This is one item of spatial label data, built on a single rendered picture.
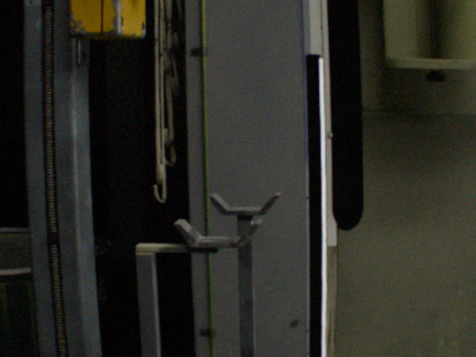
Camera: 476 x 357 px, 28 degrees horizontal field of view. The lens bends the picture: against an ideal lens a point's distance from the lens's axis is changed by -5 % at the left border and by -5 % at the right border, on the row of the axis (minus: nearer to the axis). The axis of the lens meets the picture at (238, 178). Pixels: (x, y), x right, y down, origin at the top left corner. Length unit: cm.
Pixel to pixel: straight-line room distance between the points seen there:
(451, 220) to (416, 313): 34
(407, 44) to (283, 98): 157
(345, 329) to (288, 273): 156
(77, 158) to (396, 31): 211
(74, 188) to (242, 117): 51
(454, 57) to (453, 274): 69
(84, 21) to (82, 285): 27
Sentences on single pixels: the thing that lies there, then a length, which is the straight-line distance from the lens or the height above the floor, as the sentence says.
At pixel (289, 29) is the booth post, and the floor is 131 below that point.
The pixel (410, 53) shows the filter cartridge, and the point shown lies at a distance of 300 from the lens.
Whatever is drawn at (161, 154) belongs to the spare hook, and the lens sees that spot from 156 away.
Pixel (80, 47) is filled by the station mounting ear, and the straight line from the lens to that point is 101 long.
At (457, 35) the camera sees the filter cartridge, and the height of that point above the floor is 136.
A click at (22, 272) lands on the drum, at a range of 192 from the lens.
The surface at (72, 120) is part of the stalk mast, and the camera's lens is 100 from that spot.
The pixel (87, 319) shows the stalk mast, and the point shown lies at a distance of 104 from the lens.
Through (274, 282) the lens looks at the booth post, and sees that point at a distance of 150.
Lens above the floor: 125
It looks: 6 degrees down
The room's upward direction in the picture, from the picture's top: 1 degrees counter-clockwise
